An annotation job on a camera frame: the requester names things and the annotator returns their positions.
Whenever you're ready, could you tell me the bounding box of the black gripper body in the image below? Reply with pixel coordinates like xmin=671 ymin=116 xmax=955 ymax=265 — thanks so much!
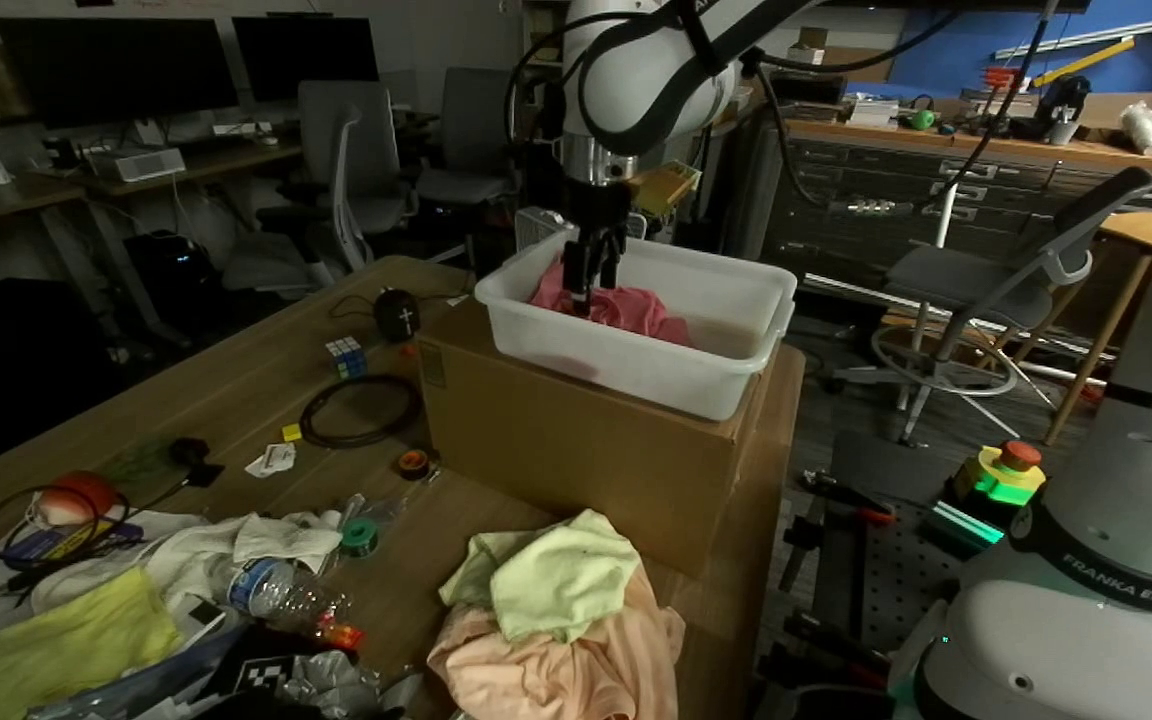
xmin=558 ymin=176 xmax=638 ymax=251

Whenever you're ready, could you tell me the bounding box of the pink cloth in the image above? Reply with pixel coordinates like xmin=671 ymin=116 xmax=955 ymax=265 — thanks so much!
xmin=524 ymin=258 xmax=696 ymax=353

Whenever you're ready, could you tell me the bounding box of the light green cloth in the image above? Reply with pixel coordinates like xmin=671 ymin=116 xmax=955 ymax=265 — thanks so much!
xmin=436 ymin=503 xmax=648 ymax=649

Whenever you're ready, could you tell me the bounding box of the peach cloth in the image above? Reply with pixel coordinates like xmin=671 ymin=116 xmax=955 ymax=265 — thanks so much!
xmin=420 ymin=571 xmax=690 ymax=720

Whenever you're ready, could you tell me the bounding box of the brown cardboard box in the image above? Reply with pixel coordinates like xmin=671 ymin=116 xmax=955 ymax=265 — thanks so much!
xmin=413 ymin=291 xmax=812 ymax=584

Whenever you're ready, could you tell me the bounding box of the white plastic bin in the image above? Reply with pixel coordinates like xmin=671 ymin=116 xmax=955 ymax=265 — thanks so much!
xmin=473 ymin=225 xmax=805 ymax=427

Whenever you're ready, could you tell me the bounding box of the black ball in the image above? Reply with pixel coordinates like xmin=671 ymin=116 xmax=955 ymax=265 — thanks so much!
xmin=369 ymin=286 xmax=424 ymax=349

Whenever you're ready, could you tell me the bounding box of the Rubik's cube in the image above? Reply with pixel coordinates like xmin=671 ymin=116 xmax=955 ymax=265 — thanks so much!
xmin=318 ymin=327 xmax=374 ymax=385

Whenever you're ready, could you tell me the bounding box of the small orange black disc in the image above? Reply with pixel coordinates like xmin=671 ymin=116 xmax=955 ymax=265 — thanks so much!
xmin=388 ymin=444 xmax=442 ymax=486

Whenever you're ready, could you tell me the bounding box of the grey mesh office chair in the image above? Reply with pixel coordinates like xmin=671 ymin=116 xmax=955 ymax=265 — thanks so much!
xmin=220 ymin=72 xmax=416 ymax=291

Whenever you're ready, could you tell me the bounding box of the black drawer cabinet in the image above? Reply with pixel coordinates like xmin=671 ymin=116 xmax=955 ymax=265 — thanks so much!
xmin=739 ymin=116 xmax=1152 ymax=291

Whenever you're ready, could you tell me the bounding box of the white crumpled paper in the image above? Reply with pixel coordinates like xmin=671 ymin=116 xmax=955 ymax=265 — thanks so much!
xmin=240 ymin=436 xmax=303 ymax=486

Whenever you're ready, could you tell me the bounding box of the grey folding chair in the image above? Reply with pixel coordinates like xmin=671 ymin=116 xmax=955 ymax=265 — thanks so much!
xmin=863 ymin=163 xmax=1152 ymax=454

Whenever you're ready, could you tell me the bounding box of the white cloth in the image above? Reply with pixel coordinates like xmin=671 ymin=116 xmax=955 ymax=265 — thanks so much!
xmin=131 ymin=503 xmax=346 ymax=619

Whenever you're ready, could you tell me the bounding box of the small black object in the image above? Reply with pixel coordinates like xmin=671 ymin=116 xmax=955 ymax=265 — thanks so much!
xmin=162 ymin=432 xmax=227 ymax=494

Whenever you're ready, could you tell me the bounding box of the green lit black device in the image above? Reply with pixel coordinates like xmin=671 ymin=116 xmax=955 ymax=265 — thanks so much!
xmin=923 ymin=494 xmax=1012 ymax=556

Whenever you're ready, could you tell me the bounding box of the clear plastic bottle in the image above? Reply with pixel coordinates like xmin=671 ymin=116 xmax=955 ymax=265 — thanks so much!
xmin=202 ymin=554 xmax=364 ymax=662

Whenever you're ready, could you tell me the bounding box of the white flat device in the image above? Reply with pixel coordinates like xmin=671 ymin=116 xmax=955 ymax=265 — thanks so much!
xmin=102 ymin=140 xmax=192 ymax=190

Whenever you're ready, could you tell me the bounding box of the red emergency stop button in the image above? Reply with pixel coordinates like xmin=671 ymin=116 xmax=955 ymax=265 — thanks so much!
xmin=968 ymin=436 xmax=1053 ymax=513

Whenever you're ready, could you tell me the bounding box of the clear crumpled plastic bag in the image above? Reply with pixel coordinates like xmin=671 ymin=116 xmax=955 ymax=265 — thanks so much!
xmin=272 ymin=649 xmax=388 ymax=720

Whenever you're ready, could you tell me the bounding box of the wide black computer monitor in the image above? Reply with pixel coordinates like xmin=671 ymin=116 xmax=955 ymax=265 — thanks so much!
xmin=0 ymin=12 xmax=242 ymax=137

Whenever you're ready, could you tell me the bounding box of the yellow black tool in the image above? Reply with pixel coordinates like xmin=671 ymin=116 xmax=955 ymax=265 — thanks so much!
xmin=1024 ymin=29 xmax=1140 ymax=93

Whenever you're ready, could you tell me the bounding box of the wooden stool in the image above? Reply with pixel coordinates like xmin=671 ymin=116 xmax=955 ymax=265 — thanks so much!
xmin=1041 ymin=207 xmax=1152 ymax=454

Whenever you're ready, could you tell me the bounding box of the red white round object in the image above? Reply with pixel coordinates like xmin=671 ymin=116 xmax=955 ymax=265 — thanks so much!
xmin=24 ymin=469 xmax=126 ymax=533

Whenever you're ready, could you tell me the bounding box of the long wooden desk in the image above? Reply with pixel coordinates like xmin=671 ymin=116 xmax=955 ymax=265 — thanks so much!
xmin=0 ymin=137 xmax=308 ymax=244

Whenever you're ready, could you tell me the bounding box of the yellow green cloth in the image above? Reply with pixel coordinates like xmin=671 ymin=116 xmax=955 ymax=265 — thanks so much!
xmin=0 ymin=563 xmax=189 ymax=720

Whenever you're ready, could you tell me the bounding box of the yellow orange wrist camera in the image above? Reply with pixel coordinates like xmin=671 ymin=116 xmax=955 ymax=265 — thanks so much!
xmin=623 ymin=160 xmax=705 ymax=225

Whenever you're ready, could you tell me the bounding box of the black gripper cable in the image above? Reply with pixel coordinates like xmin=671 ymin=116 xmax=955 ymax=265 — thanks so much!
xmin=505 ymin=0 xmax=771 ymax=160

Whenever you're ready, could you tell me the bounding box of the black ring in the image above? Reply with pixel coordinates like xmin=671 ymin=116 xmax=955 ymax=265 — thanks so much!
xmin=297 ymin=367 xmax=427 ymax=454

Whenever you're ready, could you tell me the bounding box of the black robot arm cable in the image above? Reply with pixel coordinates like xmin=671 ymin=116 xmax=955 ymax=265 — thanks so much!
xmin=915 ymin=0 xmax=1062 ymax=207

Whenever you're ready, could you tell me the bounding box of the aluminium rail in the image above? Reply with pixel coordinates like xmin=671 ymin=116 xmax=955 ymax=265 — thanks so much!
xmin=992 ymin=3 xmax=1152 ymax=64

